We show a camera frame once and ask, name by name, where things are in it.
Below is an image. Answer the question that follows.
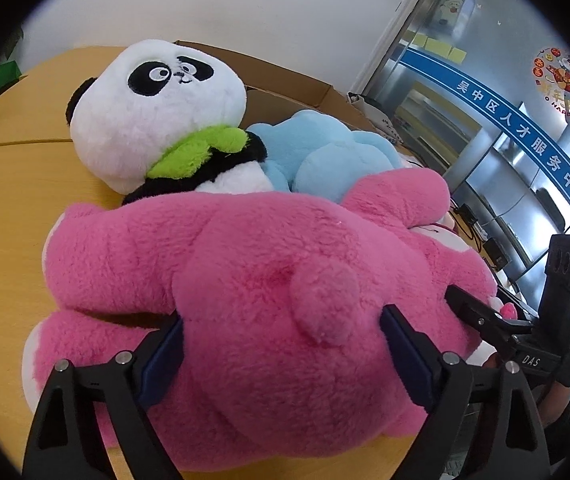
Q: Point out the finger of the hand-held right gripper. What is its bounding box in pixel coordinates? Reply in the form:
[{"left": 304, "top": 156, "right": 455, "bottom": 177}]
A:
[
  {"left": 467, "top": 324, "right": 513, "bottom": 363},
  {"left": 445, "top": 285, "right": 508, "bottom": 333}
]

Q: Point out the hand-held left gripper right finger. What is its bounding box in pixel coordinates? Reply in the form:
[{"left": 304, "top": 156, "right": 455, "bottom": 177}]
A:
[{"left": 381, "top": 305, "right": 552, "bottom": 480}]

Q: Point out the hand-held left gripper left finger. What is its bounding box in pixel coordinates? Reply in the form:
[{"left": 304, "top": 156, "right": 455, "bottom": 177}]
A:
[{"left": 22, "top": 316, "right": 186, "bottom": 480}]

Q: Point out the pink plush bear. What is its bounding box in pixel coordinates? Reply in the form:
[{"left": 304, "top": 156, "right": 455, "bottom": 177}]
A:
[{"left": 21, "top": 169, "right": 520, "bottom": 471}]

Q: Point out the light blue plush toy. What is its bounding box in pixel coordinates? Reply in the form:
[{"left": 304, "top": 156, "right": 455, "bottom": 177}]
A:
[{"left": 247, "top": 110, "right": 400, "bottom": 203}]

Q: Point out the panda plush toy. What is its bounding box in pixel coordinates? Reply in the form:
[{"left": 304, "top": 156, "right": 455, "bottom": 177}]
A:
[{"left": 65, "top": 40, "right": 272, "bottom": 206}]

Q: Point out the large cardboard box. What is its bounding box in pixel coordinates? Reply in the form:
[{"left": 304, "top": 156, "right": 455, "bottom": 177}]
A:
[{"left": 172, "top": 40, "right": 360, "bottom": 131}]

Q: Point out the person's right forearm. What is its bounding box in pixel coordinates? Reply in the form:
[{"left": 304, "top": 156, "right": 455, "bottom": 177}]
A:
[{"left": 535, "top": 386, "right": 570, "bottom": 461}]

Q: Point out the black power adapter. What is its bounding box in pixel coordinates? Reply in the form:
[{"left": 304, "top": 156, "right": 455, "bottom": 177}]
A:
[{"left": 482, "top": 237, "right": 512, "bottom": 272}]

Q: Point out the blue band on glass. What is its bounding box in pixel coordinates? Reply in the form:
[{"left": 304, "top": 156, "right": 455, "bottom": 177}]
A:
[{"left": 397, "top": 45, "right": 570, "bottom": 267}]

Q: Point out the red round window sticker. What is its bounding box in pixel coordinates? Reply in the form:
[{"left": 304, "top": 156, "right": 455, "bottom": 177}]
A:
[{"left": 532, "top": 47, "right": 570, "bottom": 122}]

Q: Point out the grey cloth bag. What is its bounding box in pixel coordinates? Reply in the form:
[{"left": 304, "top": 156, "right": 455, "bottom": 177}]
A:
[{"left": 347, "top": 91, "right": 406, "bottom": 148}]

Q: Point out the cartoon poster on glass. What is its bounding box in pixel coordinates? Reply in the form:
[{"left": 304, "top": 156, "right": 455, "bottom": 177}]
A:
[{"left": 435, "top": 0, "right": 480, "bottom": 30}]

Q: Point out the green tablecloth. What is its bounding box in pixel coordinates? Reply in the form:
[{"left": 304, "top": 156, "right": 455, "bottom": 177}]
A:
[{"left": 0, "top": 60, "right": 20, "bottom": 92}]

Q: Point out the black cable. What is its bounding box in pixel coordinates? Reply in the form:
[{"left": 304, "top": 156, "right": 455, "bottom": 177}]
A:
[{"left": 451, "top": 201, "right": 488, "bottom": 253}]

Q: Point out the metal partition frame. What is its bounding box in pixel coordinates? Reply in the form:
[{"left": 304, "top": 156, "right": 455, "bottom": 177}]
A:
[{"left": 350, "top": 0, "right": 448, "bottom": 108}]

